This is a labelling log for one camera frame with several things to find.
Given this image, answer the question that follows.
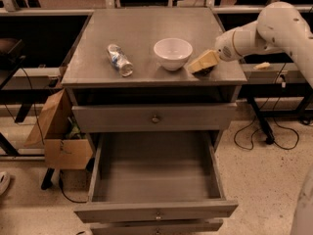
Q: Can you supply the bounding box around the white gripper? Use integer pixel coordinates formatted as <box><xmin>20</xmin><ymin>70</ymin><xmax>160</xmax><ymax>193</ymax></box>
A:
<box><xmin>187</xmin><ymin>29</ymin><xmax>242</xmax><ymax>73</ymax></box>

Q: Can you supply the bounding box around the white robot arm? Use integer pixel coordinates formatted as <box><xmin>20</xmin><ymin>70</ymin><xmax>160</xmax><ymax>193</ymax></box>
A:
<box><xmin>188</xmin><ymin>2</ymin><xmax>313</xmax><ymax>235</ymax></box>

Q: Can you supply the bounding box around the grey top drawer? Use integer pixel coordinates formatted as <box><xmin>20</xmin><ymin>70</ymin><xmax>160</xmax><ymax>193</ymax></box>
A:
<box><xmin>72</xmin><ymin>103</ymin><xmax>237</xmax><ymax>133</ymax></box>

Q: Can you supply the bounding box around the grey drawer cabinet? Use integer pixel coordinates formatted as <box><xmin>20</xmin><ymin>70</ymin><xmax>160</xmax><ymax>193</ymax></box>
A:
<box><xmin>62</xmin><ymin>8</ymin><xmax>246</xmax><ymax>145</ymax></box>

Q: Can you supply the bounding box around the open grey middle drawer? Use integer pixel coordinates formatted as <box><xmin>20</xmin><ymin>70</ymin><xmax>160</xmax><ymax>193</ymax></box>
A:
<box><xmin>75</xmin><ymin>131</ymin><xmax>238</xmax><ymax>223</ymax></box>

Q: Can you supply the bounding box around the grey bottom drawer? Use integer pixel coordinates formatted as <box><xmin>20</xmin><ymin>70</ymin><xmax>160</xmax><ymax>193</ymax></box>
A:
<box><xmin>90</xmin><ymin>219</ymin><xmax>223</xmax><ymax>235</ymax></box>

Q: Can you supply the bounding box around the white ceramic bowl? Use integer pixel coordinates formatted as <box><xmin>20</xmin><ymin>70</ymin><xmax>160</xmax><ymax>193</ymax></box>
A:
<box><xmin>154</xmin><ymin>38</ymin><xmax>193</xmax><ymax>71</ymax></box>

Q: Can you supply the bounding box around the yellow foam scrap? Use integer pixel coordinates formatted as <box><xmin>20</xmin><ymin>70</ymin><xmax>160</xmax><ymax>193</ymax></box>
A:
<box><xmin>253</xmin><ymin>62</ymin><xmax>270</xmax><ymax>71</ymax></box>

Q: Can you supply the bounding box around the clear plastic water bottle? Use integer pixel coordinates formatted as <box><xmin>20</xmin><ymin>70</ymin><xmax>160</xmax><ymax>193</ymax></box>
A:
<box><xmin>107</xmin><ymin>44</ymin><xmax>133</xmax><ymax>77</ymax></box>

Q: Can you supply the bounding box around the black table leg right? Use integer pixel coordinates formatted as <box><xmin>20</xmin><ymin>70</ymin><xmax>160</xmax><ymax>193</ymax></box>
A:
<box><xmin>247</xmin><ymin>96</ymin><xmax>275</xmax><ymax>145</ymax></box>

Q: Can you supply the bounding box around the open cardboard box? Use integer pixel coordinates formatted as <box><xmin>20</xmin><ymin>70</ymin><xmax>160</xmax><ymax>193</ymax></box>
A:
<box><xmin>24</xmin><ymin>89</ymin><xmax>93</xmax><ymax>169</ymax></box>

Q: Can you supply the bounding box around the dark desk left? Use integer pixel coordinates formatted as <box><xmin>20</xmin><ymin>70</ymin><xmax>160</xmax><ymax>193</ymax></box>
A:
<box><xmin>0</xmin><ymin>37</ymin><xmax>27</xmax><ymax>158</ymax></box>

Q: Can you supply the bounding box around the white round object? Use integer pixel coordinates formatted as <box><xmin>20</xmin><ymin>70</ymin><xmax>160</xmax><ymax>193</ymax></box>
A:
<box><xmin>0</xmin><ymin>171</ymin><xmax>10</xmax><ymax>195</ymax></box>

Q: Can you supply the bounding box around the black floor cable right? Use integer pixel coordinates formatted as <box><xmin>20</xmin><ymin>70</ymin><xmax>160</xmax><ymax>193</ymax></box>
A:
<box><xmin>233</xmin><ymin>62</ymin><xmax>300</xmax><ymax>152</ymax></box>

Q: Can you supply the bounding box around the black floor cable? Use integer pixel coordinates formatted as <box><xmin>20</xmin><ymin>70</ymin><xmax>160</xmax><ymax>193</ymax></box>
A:
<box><xmin>233</xmin><ymin>62</ymin><xmax>300</xmax><ymax>152</ymax></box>
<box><xmin>58</xmin><ymin>169</ymin><xmax>88</xmax><ymax>205</ymax></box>

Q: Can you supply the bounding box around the black floor cable left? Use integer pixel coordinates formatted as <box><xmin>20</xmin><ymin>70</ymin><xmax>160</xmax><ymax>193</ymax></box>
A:
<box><xmin>58</xmin><ymin>169</ymin><xmax>88</xmax><ymax>205</ymax></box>

